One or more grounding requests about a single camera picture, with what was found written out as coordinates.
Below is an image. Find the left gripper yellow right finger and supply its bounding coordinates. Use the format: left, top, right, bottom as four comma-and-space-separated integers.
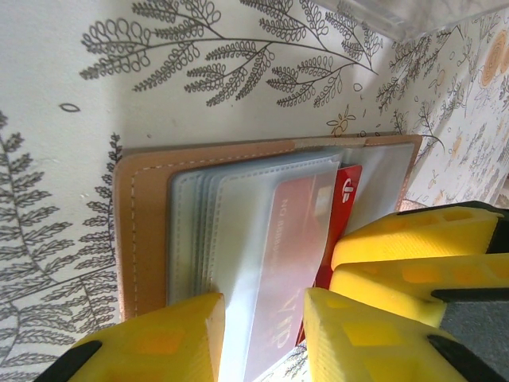
302, 286, 509, 382

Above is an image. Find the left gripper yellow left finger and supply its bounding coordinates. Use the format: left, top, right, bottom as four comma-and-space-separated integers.
41, 292, 226, 382

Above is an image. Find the red credit card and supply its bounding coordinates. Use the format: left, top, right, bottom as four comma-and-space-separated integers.
246, 164, 364, 375

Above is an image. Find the pink leather card holder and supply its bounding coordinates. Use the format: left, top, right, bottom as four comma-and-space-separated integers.
112, 133, 423, 324

